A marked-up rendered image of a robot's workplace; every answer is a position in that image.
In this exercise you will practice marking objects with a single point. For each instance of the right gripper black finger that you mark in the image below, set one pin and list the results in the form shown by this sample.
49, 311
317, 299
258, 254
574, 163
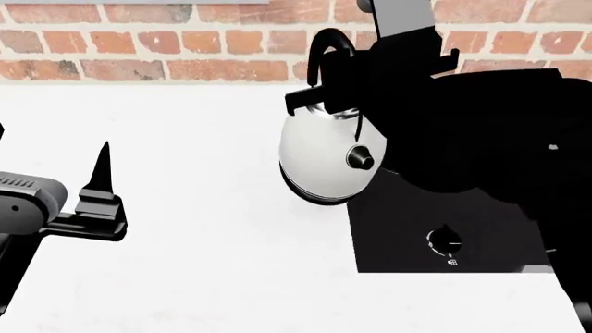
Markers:
344, 102
300, 98

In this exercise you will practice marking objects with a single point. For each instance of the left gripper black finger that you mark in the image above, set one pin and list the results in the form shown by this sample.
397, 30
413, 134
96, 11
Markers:
102, 173
1, 132

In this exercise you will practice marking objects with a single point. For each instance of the black stove cooktop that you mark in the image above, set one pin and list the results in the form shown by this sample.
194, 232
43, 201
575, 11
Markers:
398, 229

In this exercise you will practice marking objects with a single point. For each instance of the black stove knob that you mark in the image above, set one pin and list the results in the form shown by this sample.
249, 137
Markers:
445, 241

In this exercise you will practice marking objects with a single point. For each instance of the right gripper grey camera box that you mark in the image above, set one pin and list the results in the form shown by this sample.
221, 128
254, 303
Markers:
402, 17

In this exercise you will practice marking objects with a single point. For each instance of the gripper grey camera box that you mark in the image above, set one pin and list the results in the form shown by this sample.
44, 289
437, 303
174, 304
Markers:
402, 17
28, 201

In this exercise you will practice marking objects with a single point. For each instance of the left gripper grey camera box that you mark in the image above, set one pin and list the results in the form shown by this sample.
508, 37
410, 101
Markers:
28, 201

